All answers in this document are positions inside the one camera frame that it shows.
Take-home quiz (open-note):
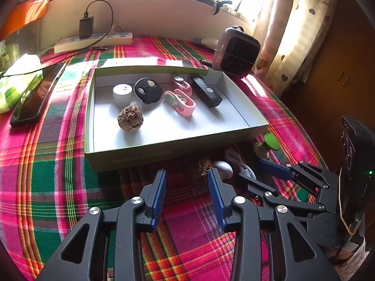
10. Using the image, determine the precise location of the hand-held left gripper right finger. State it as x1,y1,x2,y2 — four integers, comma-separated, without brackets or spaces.
208,170,342,281

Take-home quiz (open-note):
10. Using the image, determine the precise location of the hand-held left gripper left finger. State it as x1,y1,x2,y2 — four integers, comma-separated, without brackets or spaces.
35,168,168,281

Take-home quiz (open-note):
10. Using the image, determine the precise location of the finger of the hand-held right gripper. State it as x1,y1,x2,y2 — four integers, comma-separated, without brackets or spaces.
237,171,327,215
255,158,333,189

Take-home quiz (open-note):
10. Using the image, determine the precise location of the white cable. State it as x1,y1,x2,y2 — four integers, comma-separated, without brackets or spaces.
224,149,257,182

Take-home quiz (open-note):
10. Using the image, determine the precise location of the green lidded small jar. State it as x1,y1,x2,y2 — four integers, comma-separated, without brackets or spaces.
253,133,280,159

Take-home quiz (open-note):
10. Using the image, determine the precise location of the brown wrinkled walnut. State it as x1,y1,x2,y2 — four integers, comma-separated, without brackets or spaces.
192,158,213,182
118,106,144,133

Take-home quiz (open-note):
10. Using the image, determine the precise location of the white cardboard box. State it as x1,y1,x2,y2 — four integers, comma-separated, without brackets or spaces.
84,65,269,174

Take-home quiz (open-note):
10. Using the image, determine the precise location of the pink clip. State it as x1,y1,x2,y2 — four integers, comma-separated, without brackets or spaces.
171,73,193,96
163,90,196,117

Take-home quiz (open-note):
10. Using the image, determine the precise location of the black round device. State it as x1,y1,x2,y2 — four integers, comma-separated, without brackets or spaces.
134,78,163,104

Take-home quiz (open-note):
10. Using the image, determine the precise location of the black rectangular remote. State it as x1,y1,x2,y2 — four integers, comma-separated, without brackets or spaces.
190,76,223,108

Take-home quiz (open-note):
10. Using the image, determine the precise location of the person's right forearm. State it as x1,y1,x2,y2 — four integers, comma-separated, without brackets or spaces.
331,237,368,273

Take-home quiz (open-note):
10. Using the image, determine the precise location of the white egg-shaped object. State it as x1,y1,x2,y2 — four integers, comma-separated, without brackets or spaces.
213,161,234,180

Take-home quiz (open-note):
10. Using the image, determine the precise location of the brown wooden cabinet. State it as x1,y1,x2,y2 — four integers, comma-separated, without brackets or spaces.
293,0,375,141

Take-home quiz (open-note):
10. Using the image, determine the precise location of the plaid blanket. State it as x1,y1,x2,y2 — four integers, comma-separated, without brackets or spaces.
0,35,331,281

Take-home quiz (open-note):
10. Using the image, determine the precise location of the small white round jar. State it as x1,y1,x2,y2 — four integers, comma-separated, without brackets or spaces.
113,84,133,106

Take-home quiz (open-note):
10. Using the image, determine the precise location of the small grey space heater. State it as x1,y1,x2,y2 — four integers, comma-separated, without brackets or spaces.
211,26,261,78

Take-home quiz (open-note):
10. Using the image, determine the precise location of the heart print curtain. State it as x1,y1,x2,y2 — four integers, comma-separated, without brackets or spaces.
252,0,340,97

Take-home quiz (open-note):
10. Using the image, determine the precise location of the white blue tube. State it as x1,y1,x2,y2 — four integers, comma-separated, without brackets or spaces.
192,37,220,48

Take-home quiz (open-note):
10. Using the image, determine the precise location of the black smartphone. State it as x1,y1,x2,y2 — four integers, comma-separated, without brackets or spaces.
10,62,67,128

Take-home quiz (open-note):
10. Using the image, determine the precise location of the white power strip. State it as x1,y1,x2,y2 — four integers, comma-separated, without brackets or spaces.
54,32,133,54

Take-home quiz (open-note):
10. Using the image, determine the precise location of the black charger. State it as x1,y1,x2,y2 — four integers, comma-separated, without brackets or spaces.
79,18,94,39

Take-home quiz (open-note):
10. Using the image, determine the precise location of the green tissue pack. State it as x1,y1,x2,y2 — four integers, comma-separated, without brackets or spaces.
0,53,44,115

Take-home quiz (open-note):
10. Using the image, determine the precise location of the orange container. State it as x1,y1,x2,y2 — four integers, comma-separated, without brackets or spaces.
0,0,49,40

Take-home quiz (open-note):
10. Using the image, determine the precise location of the black charger cable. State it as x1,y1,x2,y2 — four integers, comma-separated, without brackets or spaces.
1,0,114,78

